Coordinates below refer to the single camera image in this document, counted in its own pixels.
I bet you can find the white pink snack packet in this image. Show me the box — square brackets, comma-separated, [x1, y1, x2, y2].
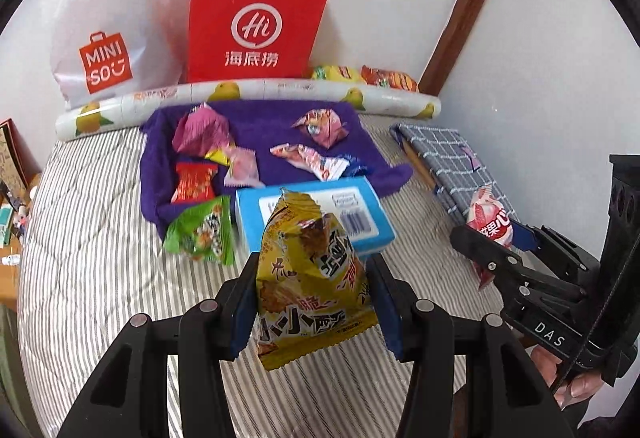
[465, 185, 518, 289]

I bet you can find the white plastic shopping bag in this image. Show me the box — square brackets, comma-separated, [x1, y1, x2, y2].
[50, 0, 183, 110]

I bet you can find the green snack packet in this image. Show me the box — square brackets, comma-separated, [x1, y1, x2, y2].
[162, 195, 237, 266]

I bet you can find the small pink snack packet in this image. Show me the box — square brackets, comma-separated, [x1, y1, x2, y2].
[224, 147, 261, 189]

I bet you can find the striped quilt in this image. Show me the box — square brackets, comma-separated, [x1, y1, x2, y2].
[15, 113, 506, 438]

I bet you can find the grey plaid cloth pouch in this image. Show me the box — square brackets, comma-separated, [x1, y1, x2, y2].
[390, 122, 518, 226]

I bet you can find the person's right hand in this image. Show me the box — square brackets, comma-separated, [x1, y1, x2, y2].
[530, 345, 601, 411]

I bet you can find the illustrated brown notebook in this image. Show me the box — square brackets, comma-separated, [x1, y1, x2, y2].
[0, 123, 28, 191]

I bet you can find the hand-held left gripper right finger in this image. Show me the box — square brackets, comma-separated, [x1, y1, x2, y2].
[367, 255, 576, 438]

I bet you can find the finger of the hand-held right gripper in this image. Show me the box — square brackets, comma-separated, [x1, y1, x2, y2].
[512, 223, 601, 284]
[450, 224, 588, 304]

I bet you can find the yellow chip packet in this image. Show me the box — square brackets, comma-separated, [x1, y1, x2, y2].
[311, 64, 366, 85]

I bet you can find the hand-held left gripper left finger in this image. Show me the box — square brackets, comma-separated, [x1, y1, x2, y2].
[57, 252, 261, 438]

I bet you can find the blue tissue pack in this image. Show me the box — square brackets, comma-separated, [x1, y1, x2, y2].
[235, 175, 397, 264]

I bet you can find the red book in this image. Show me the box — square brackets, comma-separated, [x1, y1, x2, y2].
[0, 118, 43, 191]

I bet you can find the crumpled red white snack packet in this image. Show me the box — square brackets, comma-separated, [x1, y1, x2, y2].
[270, 143, 348, 181]

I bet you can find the crumpled pink orange snack packet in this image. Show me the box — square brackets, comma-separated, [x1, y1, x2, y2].
[292, 107, 350, 149]

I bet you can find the wooden pencil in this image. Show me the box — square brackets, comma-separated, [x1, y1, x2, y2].
[402, 141, 438, 189]

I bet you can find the green blanket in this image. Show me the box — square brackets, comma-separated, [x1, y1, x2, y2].
[0, 308, 31, 419]

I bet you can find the purple towel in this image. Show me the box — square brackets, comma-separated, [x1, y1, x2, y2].
[139, 101, 413, 239]

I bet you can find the large pink snack packet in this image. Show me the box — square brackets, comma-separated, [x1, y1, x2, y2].
[172, 102, 237, 166]

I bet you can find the yellow snack packet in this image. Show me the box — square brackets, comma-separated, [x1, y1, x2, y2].
[255, 188, 380, 371]

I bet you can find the fruit-print paper roll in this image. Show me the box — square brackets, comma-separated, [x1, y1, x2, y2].
[55, 79, 443, 139]

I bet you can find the orange chip packet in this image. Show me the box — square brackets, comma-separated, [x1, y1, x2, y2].
[361, 65, 420, 93]

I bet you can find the wooden nightstand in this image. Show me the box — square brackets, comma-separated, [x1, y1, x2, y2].
[0, 173, 43, 304]

